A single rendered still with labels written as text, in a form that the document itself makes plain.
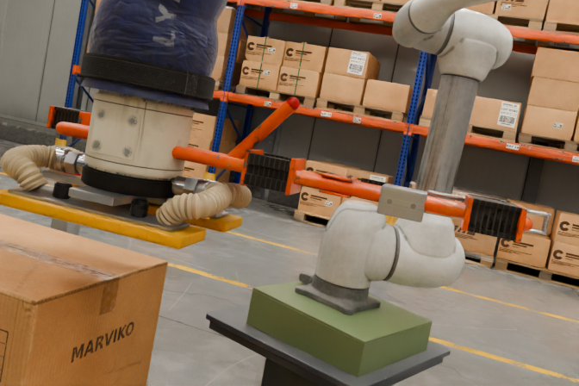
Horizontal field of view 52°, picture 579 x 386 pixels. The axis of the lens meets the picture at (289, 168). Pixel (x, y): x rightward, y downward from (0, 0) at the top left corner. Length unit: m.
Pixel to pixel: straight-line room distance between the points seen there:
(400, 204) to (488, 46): 0.83
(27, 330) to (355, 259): 0.85
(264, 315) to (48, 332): 0.68
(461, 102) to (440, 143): 0.12
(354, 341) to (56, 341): 0.67
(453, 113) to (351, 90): 6.64
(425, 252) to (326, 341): 0.37
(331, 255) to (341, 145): 8.02
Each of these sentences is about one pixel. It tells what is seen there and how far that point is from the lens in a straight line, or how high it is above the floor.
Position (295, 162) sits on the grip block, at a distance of 0.94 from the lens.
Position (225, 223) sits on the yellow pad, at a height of 1.09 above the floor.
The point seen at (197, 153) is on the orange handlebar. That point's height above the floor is 1.21.
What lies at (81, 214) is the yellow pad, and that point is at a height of 1.09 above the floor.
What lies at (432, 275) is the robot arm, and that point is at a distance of 1.66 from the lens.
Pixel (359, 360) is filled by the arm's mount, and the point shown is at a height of 0.79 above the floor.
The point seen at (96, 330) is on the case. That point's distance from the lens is 1.17.
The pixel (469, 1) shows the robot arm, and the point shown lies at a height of 1.63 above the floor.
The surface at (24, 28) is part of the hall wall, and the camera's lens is 12.92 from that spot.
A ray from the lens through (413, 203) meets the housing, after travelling 0.93.
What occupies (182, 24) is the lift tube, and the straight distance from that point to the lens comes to 0.99.
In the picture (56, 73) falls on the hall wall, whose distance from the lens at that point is 12.28.
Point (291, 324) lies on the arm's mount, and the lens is 1.54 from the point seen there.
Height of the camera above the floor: 1.28
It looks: 4 degrees down
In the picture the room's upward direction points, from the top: 11 degrees clockwise
